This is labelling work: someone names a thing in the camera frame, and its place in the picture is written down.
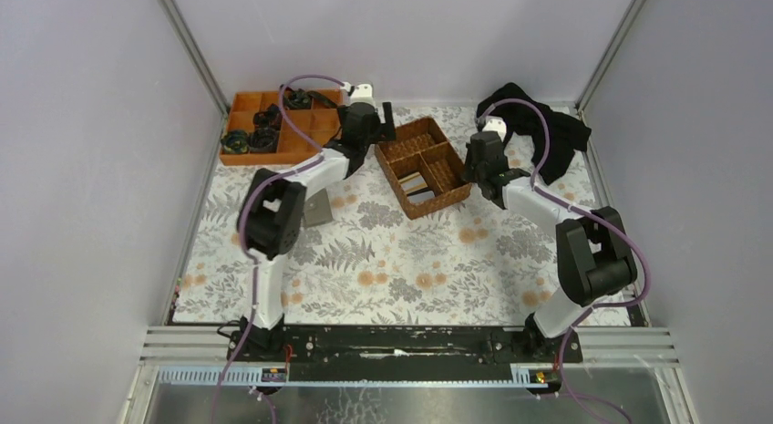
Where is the grey leather card holder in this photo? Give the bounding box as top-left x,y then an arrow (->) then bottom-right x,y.
303,189 -> 334,228

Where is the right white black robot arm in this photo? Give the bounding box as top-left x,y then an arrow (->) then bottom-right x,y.
462,131 -> 637,352

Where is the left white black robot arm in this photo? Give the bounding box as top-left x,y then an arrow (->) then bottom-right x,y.
237,101 -> 396,351

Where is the cards stack in basket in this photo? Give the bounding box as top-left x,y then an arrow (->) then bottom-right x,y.
398,171 -> 437,204

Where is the brown wicker divided basket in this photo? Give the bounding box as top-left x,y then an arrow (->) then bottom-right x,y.
375,117 -> 471,220

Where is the black crumpled cloth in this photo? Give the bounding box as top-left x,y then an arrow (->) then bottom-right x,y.
476,82 -> 592,185

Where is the orange compartment tray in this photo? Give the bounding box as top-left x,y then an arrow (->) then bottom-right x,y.
220,88 -> 343,166

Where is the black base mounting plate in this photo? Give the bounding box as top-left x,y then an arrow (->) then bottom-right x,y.
225,325 -> 583,383

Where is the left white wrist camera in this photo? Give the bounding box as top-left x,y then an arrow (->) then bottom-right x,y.
347,83 -> 376,106

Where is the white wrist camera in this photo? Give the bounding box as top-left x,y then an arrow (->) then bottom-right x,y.
347,83 -> 376,106
480,116 -> 507,142

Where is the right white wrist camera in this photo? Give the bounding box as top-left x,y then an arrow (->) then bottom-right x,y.
480,116 -> 507,142

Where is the black strap roll top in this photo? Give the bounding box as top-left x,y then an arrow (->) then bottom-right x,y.
279,84 -> 330,111

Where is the black strap roll middle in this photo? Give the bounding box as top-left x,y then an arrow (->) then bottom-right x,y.
253,103 -> 283,130

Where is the black strap roll lower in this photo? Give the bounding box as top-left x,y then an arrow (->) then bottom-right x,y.
248,127 -> 281,155

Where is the black green strap roll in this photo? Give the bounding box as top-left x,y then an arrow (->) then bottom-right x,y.
220,129 -> 252,155

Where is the aluminium frame rail front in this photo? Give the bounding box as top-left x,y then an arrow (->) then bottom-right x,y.
140,325 -> 679,388

